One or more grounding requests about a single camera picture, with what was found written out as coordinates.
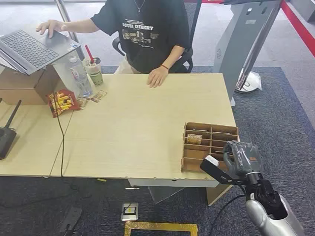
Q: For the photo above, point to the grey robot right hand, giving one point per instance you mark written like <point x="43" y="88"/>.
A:
<point x="245" y="158"/>

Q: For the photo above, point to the person's right hand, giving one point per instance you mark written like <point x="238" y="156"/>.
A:
<point x="50" y="26"/>

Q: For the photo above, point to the person's left hand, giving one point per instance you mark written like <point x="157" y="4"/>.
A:
<point x="156" y="77"/>

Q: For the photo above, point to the person's right forearm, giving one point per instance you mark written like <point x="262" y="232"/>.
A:
<point x="80" y="26"/>

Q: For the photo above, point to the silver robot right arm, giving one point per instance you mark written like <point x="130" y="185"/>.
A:
<point x="267" y="208"/>

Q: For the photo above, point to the person's left forearm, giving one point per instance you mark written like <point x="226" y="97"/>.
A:
<point x="173" y="57"/>

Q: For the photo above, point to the person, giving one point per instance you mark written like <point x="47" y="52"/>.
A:
<point x="149" y="35"/>

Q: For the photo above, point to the brown hotel card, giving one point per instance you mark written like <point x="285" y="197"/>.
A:
<point x="194" y="139"/>

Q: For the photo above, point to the slanted metal pole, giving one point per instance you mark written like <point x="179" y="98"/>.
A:
<point x="69" y="24"/>

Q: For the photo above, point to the grey laptop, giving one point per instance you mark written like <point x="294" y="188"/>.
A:
<point x="32" y="49"/>

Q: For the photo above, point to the black office chair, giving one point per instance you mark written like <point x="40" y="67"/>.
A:
<point x="183" y="58"/>

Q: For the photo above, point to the cardboard desk side panel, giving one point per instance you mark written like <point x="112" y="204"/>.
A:
<point x="217" y="193"/>

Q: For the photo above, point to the red drinking straw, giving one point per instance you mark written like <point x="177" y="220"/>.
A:
<point x="89" y="53"/>

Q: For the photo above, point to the cardboard compartment tray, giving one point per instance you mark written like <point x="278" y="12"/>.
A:
<point x="196" y="153"/>

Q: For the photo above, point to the clear plastic water bottle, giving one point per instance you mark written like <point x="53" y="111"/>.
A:
<point x="80" y="78"/>

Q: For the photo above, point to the brown cardboard box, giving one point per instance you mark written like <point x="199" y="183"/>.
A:
<point x="26" y="86"/>

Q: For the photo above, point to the milk tea cup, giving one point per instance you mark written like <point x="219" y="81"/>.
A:
<point x="94" y="72"/>

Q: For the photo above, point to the white plastic bag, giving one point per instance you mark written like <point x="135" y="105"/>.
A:
<point x="252" y="83"/>

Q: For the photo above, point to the small snack packet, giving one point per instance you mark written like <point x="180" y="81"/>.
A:
<point x="99" y="96"/>

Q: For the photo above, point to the red snack box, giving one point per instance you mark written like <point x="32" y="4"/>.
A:
<point x="63" y="102"/>

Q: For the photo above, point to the grey desk support panel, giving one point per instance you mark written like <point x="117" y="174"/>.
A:
<point x="165" y="193"/>

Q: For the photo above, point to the grey kiosk stand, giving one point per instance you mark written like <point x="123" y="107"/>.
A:
<point x="242" y="42"/>

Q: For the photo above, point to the small yellow tape strip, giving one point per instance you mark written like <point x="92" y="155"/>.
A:
<point x="101" y="179"/>

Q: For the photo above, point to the black desktop device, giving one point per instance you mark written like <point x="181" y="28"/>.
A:
<point x="6" y="136"/>

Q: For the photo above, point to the silver floor socket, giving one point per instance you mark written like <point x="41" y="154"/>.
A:
<point x="129" y="211"/>

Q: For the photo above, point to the yellow tape floor frame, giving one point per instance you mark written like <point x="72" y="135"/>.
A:
<point x="161" y="227"/>

